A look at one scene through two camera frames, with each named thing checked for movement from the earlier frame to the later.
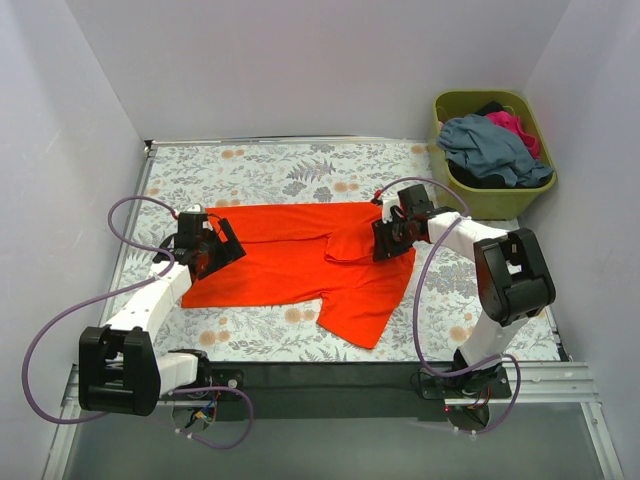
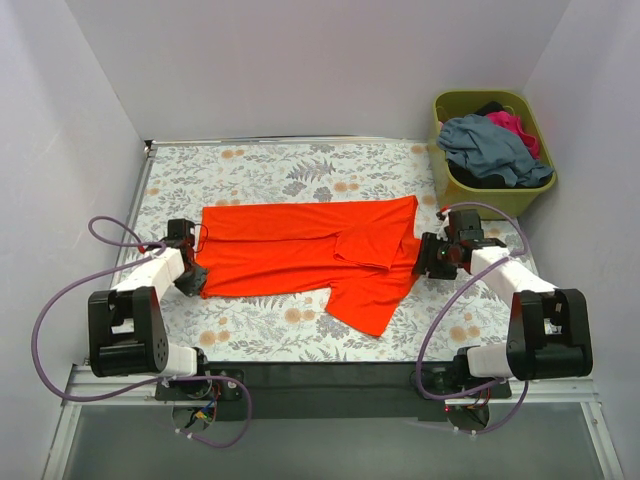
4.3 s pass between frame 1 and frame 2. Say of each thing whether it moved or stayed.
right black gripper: moved
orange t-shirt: moved
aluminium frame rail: stayed
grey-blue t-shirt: stayed
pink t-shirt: stayed
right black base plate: stayed
